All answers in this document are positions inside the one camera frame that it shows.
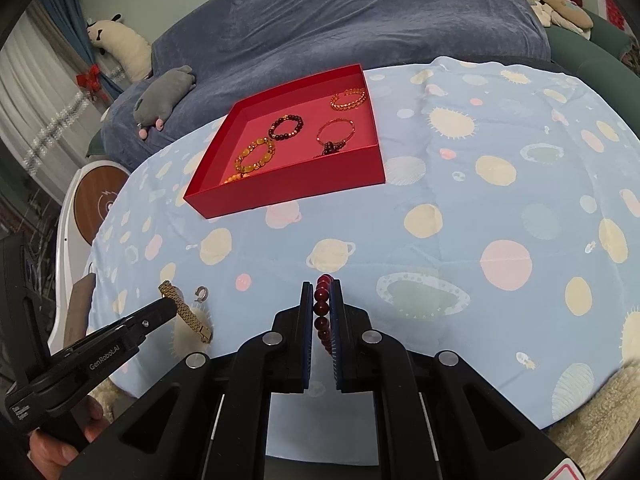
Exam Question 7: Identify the dark red bead bracelet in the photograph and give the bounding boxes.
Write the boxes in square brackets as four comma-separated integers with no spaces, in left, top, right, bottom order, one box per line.
[311,273,333,356]

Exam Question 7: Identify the gold link watch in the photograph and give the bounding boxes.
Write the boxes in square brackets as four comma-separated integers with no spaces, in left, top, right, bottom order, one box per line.
[158,281,213,344]

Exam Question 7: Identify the dark brown bead bracelet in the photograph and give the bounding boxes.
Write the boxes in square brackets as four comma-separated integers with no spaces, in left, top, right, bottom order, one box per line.
[268,114,305,142]

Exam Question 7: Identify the yellow jade bead bracelet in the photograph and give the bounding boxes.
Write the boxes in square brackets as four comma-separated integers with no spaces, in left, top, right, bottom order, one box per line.
[233,135,278,177]

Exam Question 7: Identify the thin red-gold bangle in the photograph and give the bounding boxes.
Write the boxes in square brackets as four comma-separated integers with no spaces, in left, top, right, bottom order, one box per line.
[316,117,356,145]

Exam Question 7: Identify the gold chunky bangle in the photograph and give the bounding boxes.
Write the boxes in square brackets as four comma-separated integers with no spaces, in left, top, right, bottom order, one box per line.
[330,88,368,112]

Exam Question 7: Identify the person's left hand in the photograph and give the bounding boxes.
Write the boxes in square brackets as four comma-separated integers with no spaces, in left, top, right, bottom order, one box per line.
[28,396,110,480]

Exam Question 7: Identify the red open box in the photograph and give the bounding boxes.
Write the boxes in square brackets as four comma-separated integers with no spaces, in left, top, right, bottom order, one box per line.
[183,64,385,218]

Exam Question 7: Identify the blue planet-print sheet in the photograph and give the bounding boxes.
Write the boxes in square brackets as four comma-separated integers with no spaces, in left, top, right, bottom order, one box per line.
[84,55,640,430]

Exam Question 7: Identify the round wooden white device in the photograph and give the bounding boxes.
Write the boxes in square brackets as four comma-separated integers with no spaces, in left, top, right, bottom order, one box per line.
[48,160,129,353]

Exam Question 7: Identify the grey plush mouse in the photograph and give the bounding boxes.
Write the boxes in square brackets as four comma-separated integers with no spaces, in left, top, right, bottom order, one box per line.
[134,65,196,140]

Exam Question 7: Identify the beige fluffy rug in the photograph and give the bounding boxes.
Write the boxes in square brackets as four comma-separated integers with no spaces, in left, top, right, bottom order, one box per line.
[547,361,640,479]

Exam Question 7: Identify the dark blue blanket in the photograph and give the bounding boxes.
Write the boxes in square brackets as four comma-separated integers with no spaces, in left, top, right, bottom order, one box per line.
[101,0,551,169]

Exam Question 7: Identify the white llama plush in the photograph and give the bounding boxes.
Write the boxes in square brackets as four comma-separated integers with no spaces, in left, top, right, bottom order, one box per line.
[87,14,152,82]

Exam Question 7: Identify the green sofa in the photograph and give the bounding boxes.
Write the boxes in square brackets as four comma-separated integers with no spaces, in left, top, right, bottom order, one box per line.
[542,6,639,114]

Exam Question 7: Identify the cream plush toy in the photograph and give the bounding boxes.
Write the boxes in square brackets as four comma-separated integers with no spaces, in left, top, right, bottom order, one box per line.
[527,0,593,40]

